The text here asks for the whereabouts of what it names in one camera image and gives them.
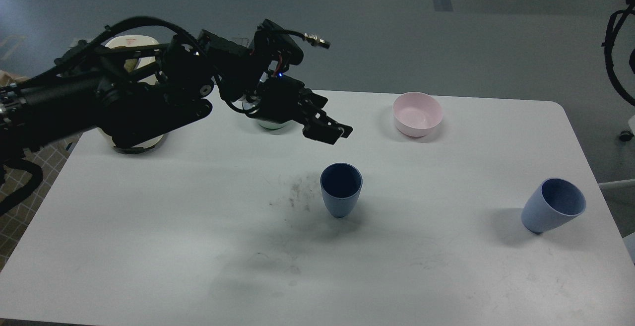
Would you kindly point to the light blue cup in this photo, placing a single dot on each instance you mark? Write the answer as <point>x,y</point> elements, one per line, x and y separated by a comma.
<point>554,203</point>

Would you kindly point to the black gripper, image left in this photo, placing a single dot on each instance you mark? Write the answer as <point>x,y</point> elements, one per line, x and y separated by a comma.
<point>282,98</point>

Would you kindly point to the black robot arm, image left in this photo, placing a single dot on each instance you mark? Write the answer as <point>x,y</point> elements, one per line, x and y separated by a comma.
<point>144,77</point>

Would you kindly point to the green bowl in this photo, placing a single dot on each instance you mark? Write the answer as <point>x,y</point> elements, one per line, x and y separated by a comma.
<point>273,125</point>

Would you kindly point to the pink bowl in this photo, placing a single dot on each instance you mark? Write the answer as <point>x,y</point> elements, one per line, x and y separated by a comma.
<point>416,114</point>

